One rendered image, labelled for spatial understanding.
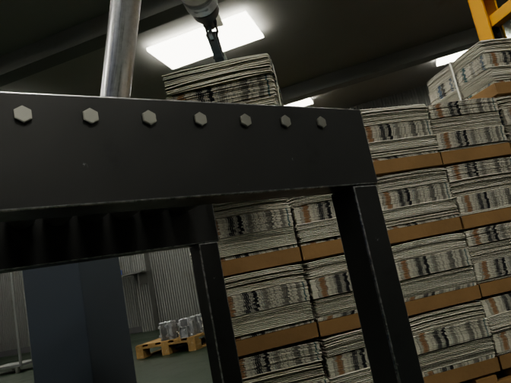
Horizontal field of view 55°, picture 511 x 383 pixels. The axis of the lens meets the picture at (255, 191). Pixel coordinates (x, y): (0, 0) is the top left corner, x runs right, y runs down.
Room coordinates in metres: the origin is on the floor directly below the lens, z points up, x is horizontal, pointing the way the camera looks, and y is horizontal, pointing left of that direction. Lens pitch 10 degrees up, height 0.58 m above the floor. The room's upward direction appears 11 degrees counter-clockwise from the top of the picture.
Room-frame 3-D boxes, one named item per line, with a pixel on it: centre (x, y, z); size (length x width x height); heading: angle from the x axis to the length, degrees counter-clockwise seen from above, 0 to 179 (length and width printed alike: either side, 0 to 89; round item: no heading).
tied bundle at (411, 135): (1.80, -0.46, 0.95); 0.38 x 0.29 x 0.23; 16
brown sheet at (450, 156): (1.88, -0.75, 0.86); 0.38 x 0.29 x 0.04; 14
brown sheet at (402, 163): (1.80, -0.46, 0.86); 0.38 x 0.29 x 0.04; 16
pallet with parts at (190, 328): (5.81, 1.07, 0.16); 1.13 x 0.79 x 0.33; 163
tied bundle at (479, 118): (1.88, -0.74, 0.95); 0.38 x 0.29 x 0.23; 14
